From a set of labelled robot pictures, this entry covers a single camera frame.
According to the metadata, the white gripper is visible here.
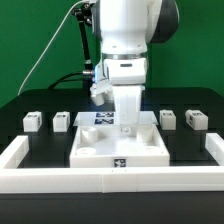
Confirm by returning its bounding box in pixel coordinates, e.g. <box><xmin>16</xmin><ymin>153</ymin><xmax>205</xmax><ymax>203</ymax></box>
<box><xmin>104</xmin><ymin>58</ymin><xmax>148</xmax><ymax>126</ymax></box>

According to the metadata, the white square tabletop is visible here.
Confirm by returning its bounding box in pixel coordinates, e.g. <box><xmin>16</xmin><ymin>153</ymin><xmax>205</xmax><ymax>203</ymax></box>
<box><xmin>69</xmin><ymin>124</ymin><xmax>170</xmax><ymax>168</ymax></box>

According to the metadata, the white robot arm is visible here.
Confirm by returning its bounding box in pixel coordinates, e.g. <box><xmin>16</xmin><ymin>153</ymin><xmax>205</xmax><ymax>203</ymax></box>
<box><xmin>91</xmin><ymin>0</ymin><xmax>179</xmax><ymax>127</ymax></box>

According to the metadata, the white marker sheet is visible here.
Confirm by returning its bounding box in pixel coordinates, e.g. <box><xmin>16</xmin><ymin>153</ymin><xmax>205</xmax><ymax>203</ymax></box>
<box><xmin>73</xmin><ymin>111</ymin><xmax>158</xmax><ymax>126</ymax></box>

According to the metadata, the white U-shaped obstacle fence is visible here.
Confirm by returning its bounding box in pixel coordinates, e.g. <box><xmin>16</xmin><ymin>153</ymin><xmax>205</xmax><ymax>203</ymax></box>
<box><xmin>0</xmin><ymin>135</ymin><xmax>224</xmax><ymax>194</ymax></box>

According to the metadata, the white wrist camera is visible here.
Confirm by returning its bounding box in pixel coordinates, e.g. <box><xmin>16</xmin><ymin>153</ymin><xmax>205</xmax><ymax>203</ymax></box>
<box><xmin>90</xmin><ymin>79</ymin><xmax>112</xmax><ymax>106</ymax></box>

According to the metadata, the black cable bundle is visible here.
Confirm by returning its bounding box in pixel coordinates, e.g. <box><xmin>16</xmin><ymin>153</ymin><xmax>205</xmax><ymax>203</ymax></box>
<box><xmin>47</xmin><ymin>73</ymin><xmax>95</xmax><ymax>90</ymax></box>

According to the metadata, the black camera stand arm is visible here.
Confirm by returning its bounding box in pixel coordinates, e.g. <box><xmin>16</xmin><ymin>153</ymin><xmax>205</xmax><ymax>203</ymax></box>
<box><xmin>72</xmin><ymin>2</ymin><xmax>94</xmax><ymax>76</ymax></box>

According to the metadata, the white cable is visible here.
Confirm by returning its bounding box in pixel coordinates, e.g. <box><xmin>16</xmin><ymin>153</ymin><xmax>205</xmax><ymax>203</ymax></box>
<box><xmin>17</xmin><ymin>0</ymin><xmax>88</xmax><ymax>97</ymax></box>

